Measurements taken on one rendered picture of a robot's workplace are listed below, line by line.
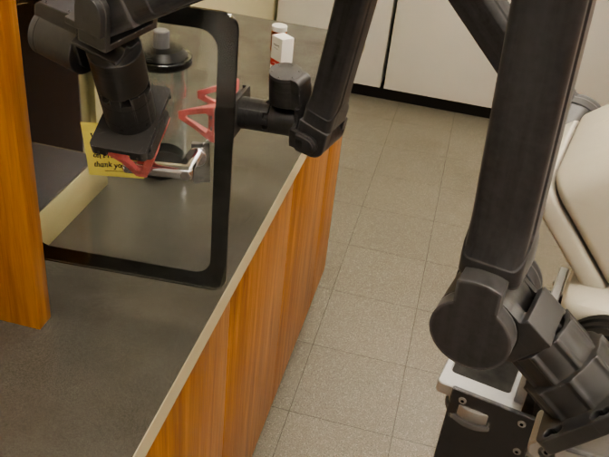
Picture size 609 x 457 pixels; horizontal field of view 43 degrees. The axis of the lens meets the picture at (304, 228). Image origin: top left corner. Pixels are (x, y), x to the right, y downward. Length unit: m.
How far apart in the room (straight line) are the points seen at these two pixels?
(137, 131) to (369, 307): 1.91
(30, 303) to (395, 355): 1.62
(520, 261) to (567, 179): 0.15
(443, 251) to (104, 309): 2.08
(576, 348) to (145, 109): 0.50
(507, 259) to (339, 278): 2.16
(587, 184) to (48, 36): 0.56
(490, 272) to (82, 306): 0.66
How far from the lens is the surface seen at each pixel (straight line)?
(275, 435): 2.24
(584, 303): 0.82
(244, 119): 1.36
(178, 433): 1.25
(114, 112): 0.86
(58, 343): 1.11
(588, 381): 0.73
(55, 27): 0.86
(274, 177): 1.49
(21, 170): 0.99
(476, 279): 0.67
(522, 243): 0.67
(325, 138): 1.29
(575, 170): 0.80
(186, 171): 0.95
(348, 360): 2.49
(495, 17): 1.06
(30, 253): 1.05
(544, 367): 0.72
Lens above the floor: 1.67
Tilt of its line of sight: 33 degrees down
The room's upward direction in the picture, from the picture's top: 6 degrees clockwise
